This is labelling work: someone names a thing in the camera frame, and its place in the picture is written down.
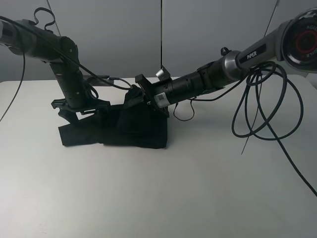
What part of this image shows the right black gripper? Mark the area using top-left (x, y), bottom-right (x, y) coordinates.
top-left (125, 74), bottom-right (169, 118)

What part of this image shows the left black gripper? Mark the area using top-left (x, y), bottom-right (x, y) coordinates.
top-left (51, 99), bottom-right (110, 126)

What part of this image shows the black printed t-shirt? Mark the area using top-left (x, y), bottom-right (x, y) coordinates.
top-left (58, 84), bottom-right (169, 150)

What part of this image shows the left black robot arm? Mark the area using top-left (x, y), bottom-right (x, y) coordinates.
top-left (0, 17), bottom-right (110, 124)

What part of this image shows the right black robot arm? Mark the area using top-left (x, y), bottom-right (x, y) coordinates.
top-left (124, 8), bottom-right (317, 111)

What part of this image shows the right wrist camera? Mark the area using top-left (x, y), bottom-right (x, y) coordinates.
top-left (156, 65), bottom-right (171, 81)

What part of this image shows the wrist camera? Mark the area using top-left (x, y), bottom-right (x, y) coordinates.
top-left (83, 75), bottom-right (109, 86)
top-left (156, 65), bottom-right (171, 81)

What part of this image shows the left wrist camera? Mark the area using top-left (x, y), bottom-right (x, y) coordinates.
top-left (83, 75), bottom-right (109, 86)

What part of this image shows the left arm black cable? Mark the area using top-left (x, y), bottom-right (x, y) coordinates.
top-left (0, 7), bottom-right (132, 122)

